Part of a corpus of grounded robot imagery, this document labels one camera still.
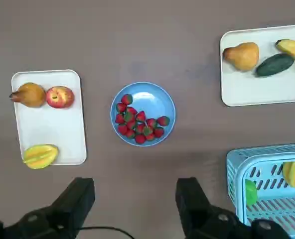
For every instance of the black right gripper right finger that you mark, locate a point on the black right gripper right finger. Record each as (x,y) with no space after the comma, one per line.
(194,214)

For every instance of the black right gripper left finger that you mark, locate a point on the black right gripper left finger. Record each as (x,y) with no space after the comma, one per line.
(62,214)

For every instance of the bright green plastic fruit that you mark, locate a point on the bright green plastic fruit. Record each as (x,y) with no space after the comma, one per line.
(250,193)

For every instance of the light blue plastic basket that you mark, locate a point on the light blue plastic basket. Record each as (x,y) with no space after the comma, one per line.
(237,159)

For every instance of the white rectangular tray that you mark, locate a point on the white rectangular tray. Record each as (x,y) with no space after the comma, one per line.
(50,124)
(262,89)

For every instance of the red yellow apple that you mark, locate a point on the red yellow apple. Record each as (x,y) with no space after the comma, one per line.
(60,97)

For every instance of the blue round plate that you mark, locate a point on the blue round plate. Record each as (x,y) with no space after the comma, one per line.
(152,99)

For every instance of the yellow brown pear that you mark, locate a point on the yellow brown pear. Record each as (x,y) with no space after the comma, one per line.
(244,56)
(30,95)

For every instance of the dark green cucumber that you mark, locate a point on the dark green cucumber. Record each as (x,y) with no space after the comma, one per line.
(274,64)

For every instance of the yellow banana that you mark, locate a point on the yellow banana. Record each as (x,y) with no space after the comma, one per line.
(294,48)

